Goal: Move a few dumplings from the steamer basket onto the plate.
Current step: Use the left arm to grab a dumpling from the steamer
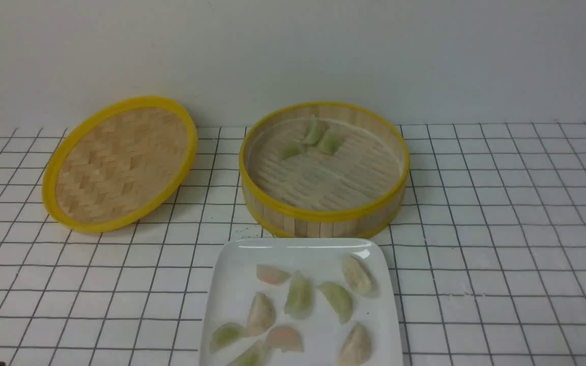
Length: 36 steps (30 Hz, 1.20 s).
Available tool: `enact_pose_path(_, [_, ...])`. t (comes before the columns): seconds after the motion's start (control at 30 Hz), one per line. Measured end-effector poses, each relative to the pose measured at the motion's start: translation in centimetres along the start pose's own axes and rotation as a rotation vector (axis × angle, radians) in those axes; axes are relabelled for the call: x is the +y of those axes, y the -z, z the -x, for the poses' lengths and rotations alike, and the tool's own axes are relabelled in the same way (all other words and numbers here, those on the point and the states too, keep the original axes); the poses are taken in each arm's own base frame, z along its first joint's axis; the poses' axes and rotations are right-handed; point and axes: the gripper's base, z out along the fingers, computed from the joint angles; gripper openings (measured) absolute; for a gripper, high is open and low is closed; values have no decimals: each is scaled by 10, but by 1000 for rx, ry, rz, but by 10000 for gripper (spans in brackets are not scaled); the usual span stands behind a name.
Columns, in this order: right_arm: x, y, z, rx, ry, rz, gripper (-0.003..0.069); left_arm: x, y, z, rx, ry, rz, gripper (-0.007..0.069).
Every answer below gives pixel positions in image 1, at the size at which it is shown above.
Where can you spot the green dumpling steamer back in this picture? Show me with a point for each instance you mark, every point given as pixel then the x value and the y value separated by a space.
pixel 315 131

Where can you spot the green dumpling steamer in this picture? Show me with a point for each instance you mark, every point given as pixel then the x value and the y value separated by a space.
pixel 330 142
pixel 315 131
pixel 291 150

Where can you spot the pink dumpling plate top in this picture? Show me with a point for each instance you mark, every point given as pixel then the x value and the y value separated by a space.
pixel 270 275

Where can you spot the pink dumpling plate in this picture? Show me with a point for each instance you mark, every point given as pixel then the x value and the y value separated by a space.
pixel 285 338
pixel 270 275

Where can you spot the pale dumpling plate right top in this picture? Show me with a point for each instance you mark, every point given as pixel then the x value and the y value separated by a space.
pixel 356 275

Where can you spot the pale dumpling plate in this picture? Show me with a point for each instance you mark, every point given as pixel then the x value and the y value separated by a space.
pixel 261 316
pixel 356 275
pixel 357 347

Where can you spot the white square plate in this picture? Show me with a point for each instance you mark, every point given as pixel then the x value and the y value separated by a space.
pixel 234 284

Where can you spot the green dumpling plate centre right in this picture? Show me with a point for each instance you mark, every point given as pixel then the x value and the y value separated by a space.
pixel 339 299

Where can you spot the pale dumpling plate centre left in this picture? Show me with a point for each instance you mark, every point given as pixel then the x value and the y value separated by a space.
pixel 261 316

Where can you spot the pink dumpling plate bottom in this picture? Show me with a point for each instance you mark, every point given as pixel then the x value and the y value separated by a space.
pixel 285 338

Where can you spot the green dumpling plate lower left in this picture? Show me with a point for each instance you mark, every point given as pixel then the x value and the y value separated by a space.
pixel 225 335

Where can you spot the green dumpling plate bottom edge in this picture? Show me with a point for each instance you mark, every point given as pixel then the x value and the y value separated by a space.
pixel 257 354

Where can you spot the pale dumpling plate lower right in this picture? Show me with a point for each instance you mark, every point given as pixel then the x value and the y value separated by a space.
pixel 357 347

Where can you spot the yellow-rimmed bamboo steamer basket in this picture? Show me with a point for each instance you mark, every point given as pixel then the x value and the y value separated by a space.
pixel 357 192

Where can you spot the yellow-rimmed bamboo steamer lid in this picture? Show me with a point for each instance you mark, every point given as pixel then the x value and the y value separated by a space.
pixel 120 164

